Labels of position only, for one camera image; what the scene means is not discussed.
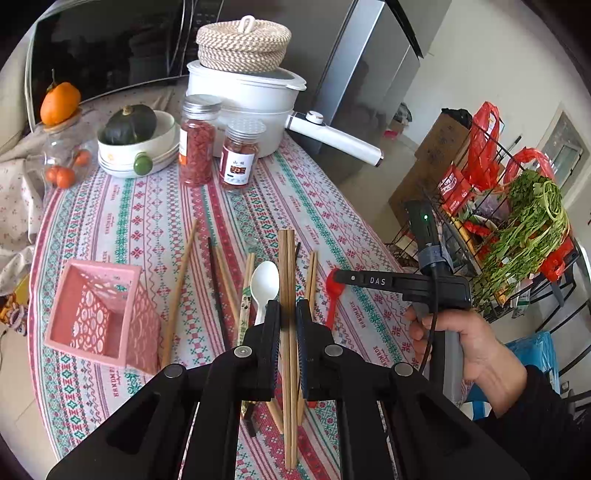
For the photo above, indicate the patterned tablecloth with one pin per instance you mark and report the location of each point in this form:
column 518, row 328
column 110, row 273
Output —
column 197, row 238

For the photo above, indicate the glass jar with tomatoes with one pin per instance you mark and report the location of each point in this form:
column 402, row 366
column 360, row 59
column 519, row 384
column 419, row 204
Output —
column 70, row 151

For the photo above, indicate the woven rope lidded basket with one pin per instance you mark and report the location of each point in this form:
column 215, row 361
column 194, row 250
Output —
column 248, row 45

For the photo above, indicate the green leafy vegetables bundle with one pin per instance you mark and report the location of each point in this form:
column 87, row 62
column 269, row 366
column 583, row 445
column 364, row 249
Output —
column 535, row 228

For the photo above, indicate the red plastic bag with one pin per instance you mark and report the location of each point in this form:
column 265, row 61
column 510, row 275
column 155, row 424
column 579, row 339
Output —
column 482, row 167

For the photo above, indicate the cardboard box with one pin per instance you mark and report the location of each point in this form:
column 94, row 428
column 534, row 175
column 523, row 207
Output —
column 445, row 144

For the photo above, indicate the tall jar red goji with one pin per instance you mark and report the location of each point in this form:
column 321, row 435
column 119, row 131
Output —
column 197, row 133

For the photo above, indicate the dark green squash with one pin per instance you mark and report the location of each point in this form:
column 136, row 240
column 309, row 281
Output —
column 132, row 124

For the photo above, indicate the orange mandarin on jar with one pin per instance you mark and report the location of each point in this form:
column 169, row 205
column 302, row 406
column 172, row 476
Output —
column 60, row 103

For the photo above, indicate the grey refrigerator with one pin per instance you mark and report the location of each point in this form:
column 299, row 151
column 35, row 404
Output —
column 359, row 58

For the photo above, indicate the white electric cooking pot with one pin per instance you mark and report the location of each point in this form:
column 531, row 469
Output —
column 271, row 98

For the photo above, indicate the white plastic spoon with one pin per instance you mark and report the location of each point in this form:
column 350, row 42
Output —
column 264, row 286

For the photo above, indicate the black chopstick gold end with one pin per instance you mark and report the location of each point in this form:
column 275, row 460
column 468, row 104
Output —
column 247, row 408

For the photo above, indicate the black sleeved right forearm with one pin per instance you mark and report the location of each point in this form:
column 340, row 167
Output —
column 540, row 434

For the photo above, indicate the black chopstick thin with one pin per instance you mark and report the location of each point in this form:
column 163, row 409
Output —
column 297, row 251

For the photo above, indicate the pink plastic utensil basket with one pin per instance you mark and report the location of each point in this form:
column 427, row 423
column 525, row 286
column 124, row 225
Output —
column 102, row 313

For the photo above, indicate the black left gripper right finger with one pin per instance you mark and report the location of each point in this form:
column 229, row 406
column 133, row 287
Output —
column 319, row 373

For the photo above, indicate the short jar labelled dried food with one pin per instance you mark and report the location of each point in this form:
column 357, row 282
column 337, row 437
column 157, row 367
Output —
column 239, row 151

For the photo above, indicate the black wire rack basket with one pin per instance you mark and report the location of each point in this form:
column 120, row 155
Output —
column 471, row 222

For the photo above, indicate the printed bamboo chopstick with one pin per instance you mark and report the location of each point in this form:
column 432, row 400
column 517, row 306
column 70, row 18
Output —
column 246, row 301

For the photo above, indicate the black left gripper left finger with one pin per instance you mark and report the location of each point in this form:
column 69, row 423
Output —
column 258, row 377

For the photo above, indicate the red plastic spoon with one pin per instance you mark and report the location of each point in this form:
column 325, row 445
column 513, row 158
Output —
column 334, row 290

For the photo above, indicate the floral cloth cover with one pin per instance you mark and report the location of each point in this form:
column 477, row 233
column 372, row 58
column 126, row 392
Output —
column 22, row 186

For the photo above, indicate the white bowl green knob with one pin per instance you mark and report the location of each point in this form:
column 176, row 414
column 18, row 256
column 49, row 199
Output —
column 143, row 158

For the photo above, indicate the black microwave oven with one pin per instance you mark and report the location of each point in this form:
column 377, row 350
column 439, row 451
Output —
column 104, row 46

